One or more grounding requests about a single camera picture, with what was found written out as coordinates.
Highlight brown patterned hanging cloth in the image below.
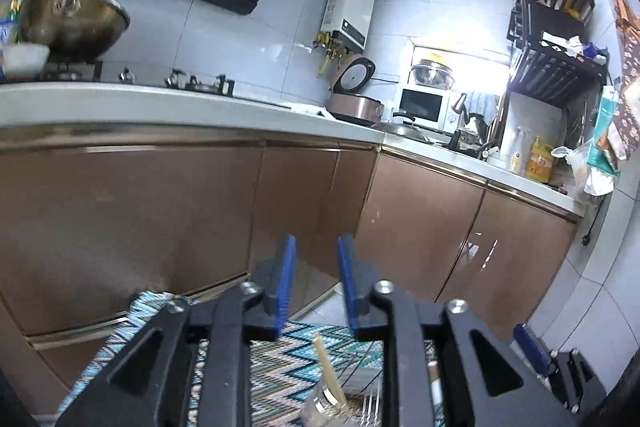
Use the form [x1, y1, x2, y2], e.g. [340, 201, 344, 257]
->
[608, 0, 639, 161]

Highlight white kitchen countertop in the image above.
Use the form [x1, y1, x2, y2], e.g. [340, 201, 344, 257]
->
[1, 82, 586, 218]

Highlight gas stove top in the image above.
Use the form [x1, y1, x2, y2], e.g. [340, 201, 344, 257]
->
[36, 60, 285, 107]

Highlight yellow detergent bottle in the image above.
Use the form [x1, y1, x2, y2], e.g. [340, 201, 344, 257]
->
[525, 135, 555, 183]

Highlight white gas water heater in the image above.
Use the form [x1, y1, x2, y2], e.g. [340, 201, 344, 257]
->
[320, 0, 375, 53]

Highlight black wall dish rack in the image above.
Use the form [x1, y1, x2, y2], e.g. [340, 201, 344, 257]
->
[506, 0, 608, 107]

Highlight brown lower kitchen cabinets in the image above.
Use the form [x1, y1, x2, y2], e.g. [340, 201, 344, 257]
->
[1, 124, 585, 417]

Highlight clear plastic chopstick jar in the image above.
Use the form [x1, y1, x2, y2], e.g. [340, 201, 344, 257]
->
[300, 381, 356, 427]

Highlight white microwave oven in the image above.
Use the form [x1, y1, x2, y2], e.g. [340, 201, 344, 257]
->
[394, 84, 449, 130]

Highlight bamboo chopstick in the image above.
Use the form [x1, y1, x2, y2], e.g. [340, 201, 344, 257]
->
[312, 334, 347, 407]

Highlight steel wok with handle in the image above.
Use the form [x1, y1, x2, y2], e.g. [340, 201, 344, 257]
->
[17, 0, 130, 63]

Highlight metal wire dish rack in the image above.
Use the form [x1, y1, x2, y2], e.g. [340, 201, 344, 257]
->
[338, 341, 384, 427]

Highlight small white bowl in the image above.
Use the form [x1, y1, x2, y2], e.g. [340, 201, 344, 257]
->
[2, 43, 50, 78]

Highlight blue zigzag knitted table mat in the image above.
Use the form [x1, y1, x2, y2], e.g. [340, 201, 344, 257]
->
[63, 289, 446, 427]

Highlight steel pot on microwave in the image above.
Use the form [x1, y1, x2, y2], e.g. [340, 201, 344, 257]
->
[410, 60, 454, 90]

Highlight rose gold rice cooker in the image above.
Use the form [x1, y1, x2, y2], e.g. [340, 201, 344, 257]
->
[326, 54, 384, 127]

